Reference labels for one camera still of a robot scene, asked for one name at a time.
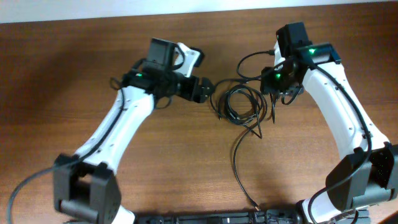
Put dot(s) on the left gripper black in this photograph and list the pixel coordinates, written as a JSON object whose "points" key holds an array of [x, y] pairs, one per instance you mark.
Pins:
{"points": [[199, 95]]}

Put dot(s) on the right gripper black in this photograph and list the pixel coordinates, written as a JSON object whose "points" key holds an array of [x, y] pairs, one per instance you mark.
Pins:
{"points": [[267, 84]]}

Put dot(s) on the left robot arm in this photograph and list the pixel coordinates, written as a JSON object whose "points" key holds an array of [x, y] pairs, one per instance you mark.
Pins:
{"points": [[84, 184]]}

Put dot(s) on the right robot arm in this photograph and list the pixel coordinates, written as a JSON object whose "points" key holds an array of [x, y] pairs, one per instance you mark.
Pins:
{"points": [[367, 172]]}

